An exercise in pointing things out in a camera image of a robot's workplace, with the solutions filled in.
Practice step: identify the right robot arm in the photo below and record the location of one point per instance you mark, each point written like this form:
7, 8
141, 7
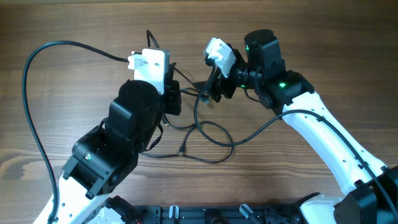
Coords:
368, 186

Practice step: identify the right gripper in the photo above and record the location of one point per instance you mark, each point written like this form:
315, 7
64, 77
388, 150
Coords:
219, 81

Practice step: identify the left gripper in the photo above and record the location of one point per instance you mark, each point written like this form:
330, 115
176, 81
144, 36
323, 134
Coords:
171, 95

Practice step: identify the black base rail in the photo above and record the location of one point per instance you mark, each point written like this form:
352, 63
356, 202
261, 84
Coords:
217, 214

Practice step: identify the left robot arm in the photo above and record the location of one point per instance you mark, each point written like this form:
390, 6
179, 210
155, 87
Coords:
108, 153

